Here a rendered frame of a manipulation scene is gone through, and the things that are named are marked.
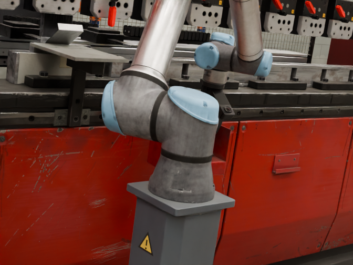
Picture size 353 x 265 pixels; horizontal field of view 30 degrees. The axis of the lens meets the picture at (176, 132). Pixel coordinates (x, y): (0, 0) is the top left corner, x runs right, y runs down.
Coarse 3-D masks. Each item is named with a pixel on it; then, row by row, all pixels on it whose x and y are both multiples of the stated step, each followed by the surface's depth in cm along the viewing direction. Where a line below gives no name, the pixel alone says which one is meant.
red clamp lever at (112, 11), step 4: (112, 0) 207; (116, 0) 206; (112, 4) 207; (112, 8) 207; (112, 12) 207; (108, 16) 208; (112, 16) 207; (108, 20) 208; (112, 20) 208; (108, 24) 209; (112, 24) 208
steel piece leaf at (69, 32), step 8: (64, 24) 198; (72, 24) 200; (56, 32) 198; (64, 32) 199; (72, 32) 200; (80, 32) 202; (48, 40) 202; (56, 40) 203; (64, 40) 205; (72, 40) 206
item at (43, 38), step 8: (48, 16) 201; (56, 16) 203; (64, 16) 204; (72, 16) 206; (40, 24) 202; (48, 24) 202; (56, 24) 203; (40, 32) 202; (48, 32) 202; (40, 40) 202
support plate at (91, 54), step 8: (40, 48) 194; (48, 48) 191; (56, 48) 193; (64, 48) 196; (72, 48) 199; (88, 48) 204; (64, 56) 184; (72, 56) 181; (80, 56) 183; (88, 56) 185; (96, 56) 188; (104, 56) 190; (112, 56) 193
